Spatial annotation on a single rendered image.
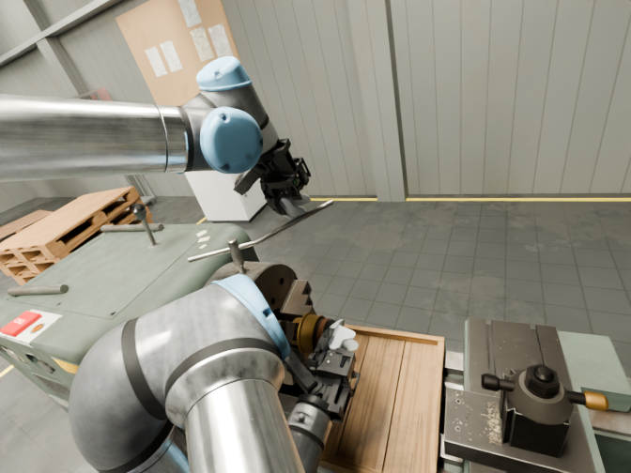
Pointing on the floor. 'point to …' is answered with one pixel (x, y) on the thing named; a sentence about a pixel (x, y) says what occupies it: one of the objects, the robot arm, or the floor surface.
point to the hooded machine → (225, 197)
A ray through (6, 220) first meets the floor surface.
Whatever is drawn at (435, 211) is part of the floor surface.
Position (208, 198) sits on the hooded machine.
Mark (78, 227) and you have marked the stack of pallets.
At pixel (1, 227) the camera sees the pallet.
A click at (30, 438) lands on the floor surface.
